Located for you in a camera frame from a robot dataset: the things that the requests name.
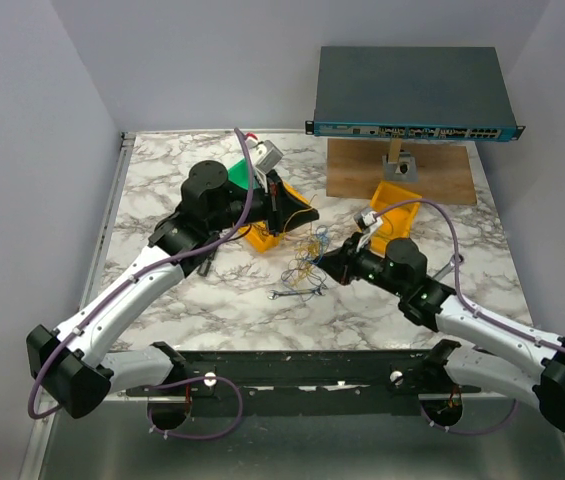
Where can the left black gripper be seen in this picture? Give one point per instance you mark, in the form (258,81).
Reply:
(280,206)

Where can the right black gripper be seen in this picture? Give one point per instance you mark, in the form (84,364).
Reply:
(341,263)

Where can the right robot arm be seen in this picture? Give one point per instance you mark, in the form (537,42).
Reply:
(492,352)

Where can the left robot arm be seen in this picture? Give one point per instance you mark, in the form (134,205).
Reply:
(73,363)

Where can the yellow bin beside green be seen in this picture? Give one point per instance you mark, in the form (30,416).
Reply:
(258,235)

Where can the green plastic bin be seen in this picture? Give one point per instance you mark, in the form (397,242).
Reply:
(239,177)

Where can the open-end silver wrench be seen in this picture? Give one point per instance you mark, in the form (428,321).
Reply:
(303,294)

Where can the wooden board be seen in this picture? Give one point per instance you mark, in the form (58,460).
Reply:
(439,172)

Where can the black T-shaped tool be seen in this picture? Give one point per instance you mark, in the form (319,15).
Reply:
(205,267)

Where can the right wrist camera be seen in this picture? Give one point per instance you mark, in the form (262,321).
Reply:
(369,222)

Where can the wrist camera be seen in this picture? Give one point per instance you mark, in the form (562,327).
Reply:
(264,155)
(369,222)

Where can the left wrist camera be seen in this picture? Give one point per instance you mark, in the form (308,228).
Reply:
(264,155)

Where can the ratchet ring wrench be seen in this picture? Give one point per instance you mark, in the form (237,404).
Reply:
(454,261)

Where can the grey stand bracket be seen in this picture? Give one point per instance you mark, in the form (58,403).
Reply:
(399,166)

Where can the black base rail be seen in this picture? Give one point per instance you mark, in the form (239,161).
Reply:
(302,383)

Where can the network switch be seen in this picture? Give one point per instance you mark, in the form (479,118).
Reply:
(428,93)

